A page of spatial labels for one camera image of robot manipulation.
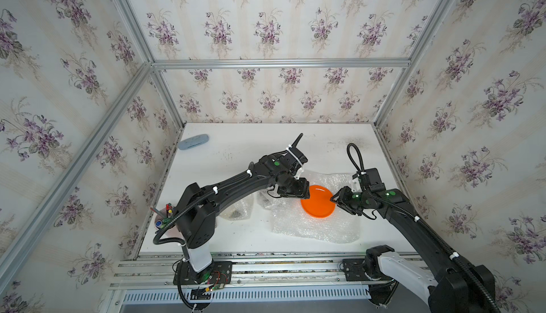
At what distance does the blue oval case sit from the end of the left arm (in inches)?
24.1

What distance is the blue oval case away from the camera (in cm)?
110

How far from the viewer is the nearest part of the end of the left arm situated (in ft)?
2.24
